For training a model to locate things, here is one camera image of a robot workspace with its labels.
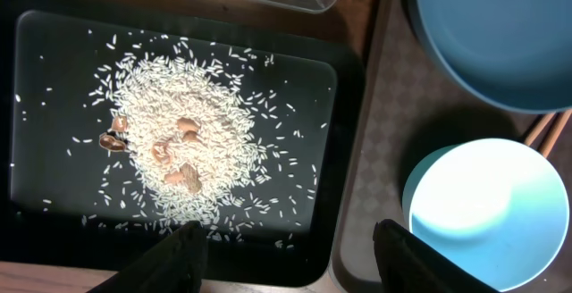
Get light blue bowl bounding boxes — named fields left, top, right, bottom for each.
left=401, top=138, right=570, bottom=292

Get black plastic tray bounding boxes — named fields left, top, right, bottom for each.
left=1, top=0, right=365, bottom=287

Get wooden chopstick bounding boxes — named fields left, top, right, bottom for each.
left=539, top=109, right=571, bottom=158
left=524, top=113, right=555, bottom=146

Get pile of rice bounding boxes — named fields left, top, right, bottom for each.
left=8, top=29, right=332, bottom=249

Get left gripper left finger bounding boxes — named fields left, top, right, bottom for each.
left=89, top=222, right=208, bottom=293

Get dark blue plate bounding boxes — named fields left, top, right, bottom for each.
left=408, top=0, right=571, bottom=113

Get brown serving tray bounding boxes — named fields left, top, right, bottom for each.
left=328, top=0, right=572, bottom=293

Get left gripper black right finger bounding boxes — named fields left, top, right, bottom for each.
left=373, top=219, right=498, bottom=293

